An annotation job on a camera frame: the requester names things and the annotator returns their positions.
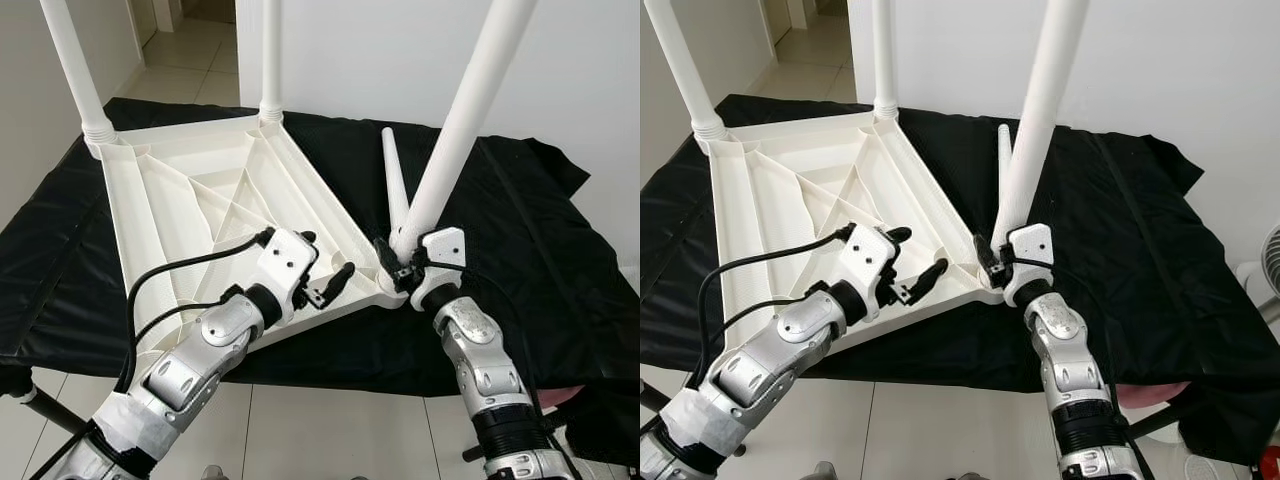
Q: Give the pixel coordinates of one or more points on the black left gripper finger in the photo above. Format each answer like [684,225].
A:
[309,238]
[340,280]
[898,235]
[932,277]

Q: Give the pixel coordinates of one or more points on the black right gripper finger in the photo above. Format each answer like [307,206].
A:
[985,256]
[386,258]

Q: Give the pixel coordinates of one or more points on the white plastic table leg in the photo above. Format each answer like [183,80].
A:
[685,70]
[884,60]
[465,110]
[271,60]
[75,70]
[394,175]
[1005,160]
[1045,100]

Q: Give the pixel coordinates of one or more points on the white plastic table top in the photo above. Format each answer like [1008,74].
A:
[200,200]
[800,200]

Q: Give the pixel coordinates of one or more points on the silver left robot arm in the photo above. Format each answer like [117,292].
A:
[780,345]
[200,350]

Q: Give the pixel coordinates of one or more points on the black cloth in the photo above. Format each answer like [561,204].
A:
[1150,260]
[540,260]

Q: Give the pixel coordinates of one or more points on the black metal table leg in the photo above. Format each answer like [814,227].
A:
[652,395]
[476,451]
[1160,422]
[50,408]

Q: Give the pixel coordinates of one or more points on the pink cushion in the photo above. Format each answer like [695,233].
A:
[1150,392]
[565,394]

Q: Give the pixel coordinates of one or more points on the red round device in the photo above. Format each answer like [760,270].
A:
[1270,462]

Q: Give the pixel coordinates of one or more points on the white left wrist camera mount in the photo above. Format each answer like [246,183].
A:
[868,260]
[285,265]

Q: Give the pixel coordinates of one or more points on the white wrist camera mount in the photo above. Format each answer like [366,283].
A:
[285,265]
[440,250]
[1030,245]
[868,260]

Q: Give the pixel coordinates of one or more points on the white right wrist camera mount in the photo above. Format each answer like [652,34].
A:
[440,250]
[1030,245]

